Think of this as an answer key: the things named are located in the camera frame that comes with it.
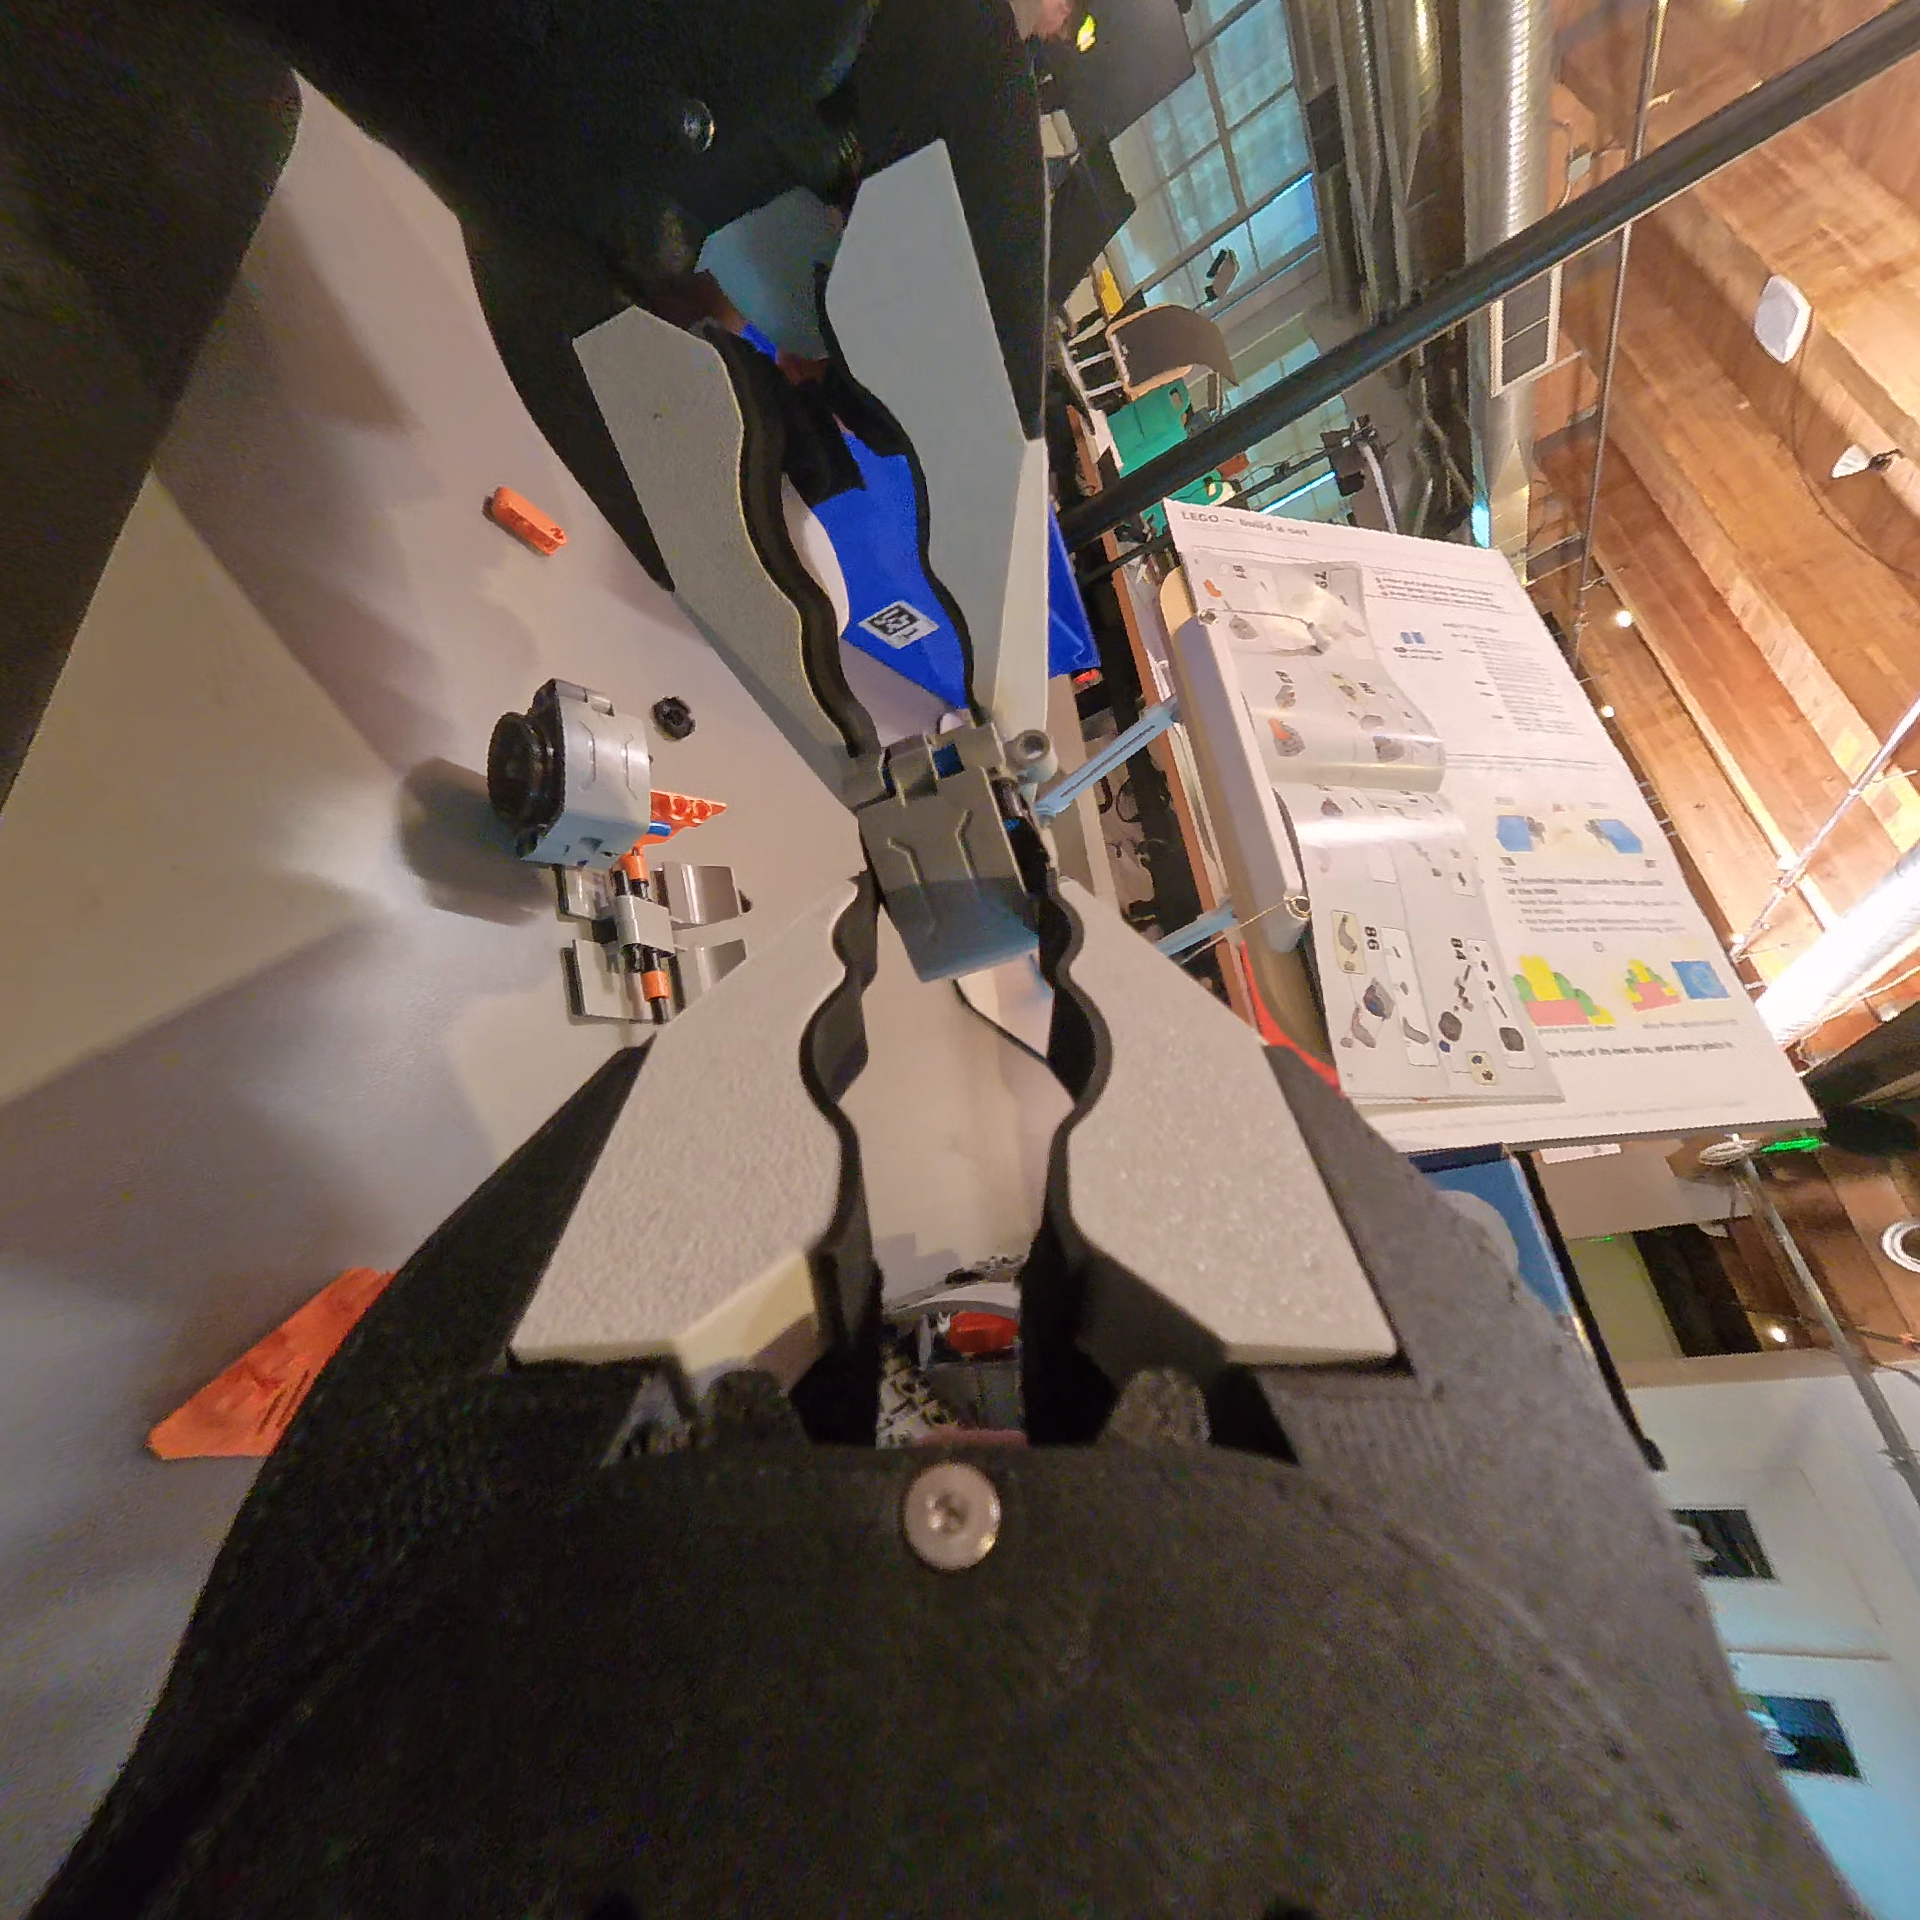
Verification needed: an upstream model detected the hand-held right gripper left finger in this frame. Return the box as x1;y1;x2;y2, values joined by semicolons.
507;883;886;1444

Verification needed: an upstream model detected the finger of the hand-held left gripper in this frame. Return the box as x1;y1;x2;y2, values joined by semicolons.
822;140;1052;737
574;307;890;761

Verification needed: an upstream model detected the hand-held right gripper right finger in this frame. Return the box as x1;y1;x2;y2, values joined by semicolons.
1019;880;1407;1444

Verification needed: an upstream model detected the grey orange brick wheel assembly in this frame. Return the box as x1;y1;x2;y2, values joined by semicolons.
483;679;751;1031

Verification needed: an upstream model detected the small grey brick hinge assembly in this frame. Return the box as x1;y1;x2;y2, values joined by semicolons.
839;719;1061;985

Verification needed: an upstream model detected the blue bin with tag label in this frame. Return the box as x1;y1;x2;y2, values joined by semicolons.
803;435;1107;716

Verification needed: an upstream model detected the green container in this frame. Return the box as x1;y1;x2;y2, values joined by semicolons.
1111;382;1221;486

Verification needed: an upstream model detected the black curved chair back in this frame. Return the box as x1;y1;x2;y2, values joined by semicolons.
1118;300;1241;393

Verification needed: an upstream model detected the grey orange tracked brick robot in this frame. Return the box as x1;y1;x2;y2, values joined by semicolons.
882;1272;1030;1452

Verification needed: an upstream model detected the brick building instruction booklet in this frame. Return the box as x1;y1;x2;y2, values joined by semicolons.
1190;563;1570;1113

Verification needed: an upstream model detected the black monitor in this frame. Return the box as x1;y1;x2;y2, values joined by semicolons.
1050;0;1197;140

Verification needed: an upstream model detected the white document stand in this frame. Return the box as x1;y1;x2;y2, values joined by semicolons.
950;608;1337;1089

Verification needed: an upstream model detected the orange curved brick piece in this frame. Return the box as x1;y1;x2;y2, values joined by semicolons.
146;1267;395;1466

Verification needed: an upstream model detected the black metal pole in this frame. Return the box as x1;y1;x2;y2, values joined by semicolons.
1055;0;1920;552

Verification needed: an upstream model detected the white printed instruction sheet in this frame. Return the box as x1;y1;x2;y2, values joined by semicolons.
1162;504;1826;1158

